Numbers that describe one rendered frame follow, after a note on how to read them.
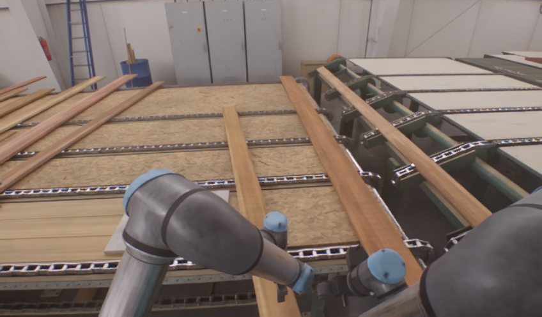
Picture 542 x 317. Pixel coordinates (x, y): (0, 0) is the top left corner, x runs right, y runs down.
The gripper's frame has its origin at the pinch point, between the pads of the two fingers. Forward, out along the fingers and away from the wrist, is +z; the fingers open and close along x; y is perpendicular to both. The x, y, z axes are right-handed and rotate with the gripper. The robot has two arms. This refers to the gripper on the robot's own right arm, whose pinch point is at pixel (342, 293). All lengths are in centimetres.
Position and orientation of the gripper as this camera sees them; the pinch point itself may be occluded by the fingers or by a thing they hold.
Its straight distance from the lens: 97.2
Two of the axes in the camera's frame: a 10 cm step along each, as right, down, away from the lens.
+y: 0.7, 7.8, -6.2
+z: -1.5, 6.3, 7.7
